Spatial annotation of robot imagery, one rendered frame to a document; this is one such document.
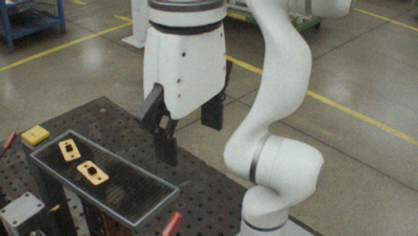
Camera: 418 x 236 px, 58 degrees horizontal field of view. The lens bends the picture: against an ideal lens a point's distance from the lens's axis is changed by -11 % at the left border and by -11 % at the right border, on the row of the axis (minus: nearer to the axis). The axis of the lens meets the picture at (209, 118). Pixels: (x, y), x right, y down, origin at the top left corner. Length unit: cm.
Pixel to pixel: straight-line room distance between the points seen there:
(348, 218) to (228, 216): 121
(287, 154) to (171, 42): 53
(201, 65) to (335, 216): 214
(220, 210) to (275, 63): 77
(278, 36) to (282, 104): 14
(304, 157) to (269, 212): 17
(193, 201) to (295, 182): 68
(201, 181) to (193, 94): 115
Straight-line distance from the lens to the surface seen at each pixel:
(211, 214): 147
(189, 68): 44
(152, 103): 43
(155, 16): 42
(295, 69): 83
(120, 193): 88
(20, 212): 98
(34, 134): 113
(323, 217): 250
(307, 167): 89
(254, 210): 100
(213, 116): 54
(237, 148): 91
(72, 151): 102
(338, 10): 80
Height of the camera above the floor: 175
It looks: 32 degrees down
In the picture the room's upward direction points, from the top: straight up
